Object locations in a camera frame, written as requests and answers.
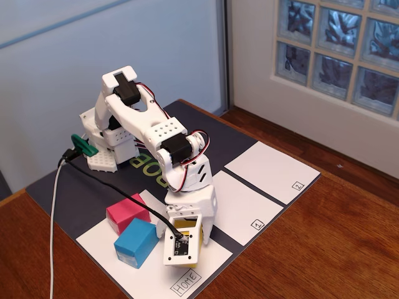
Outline black camera cable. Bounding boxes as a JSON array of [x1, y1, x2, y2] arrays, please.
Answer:
[[57, 148, 185, 241]]

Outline green clamp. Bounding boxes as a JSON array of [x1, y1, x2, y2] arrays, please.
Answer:
[[70, 133, 100, 158]]

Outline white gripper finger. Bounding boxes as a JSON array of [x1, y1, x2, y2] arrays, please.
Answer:
[[155, 217, 171, 240], [201, 214, 218, 247]]

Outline grey metal frame strip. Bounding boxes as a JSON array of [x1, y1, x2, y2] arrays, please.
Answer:
[[216, 0, 235, 115]]

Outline white paper sheet marked 1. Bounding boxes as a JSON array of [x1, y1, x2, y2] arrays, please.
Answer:
[[181, 170, 284, 247]]

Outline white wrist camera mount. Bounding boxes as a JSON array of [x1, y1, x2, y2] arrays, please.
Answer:
[[163, 214, 204, 267]]

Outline dark printed mat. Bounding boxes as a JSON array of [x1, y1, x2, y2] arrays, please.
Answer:
[[25, 99, 322, 299]]

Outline blue paper box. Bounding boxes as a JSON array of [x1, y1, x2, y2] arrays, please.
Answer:
[[113, 217, 160, 270]]

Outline white paper sheet marked 2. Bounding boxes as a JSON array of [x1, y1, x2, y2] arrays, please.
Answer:
[[224, 141, 321, 206]]

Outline pink paper box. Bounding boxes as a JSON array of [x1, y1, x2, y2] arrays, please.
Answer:
[[105, 192, 152, 237]]

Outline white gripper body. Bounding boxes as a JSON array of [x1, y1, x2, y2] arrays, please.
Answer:
[[164, 184, 218, 219]]

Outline white cable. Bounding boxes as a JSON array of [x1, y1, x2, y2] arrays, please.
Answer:
[[48, 161, 64, 299]]

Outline yellow paper box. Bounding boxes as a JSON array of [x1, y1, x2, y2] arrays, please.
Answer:
[[173, 217, 206, 269]]

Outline glass block window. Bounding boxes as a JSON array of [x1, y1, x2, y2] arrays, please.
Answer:
[[274, 0, 399, 121]]

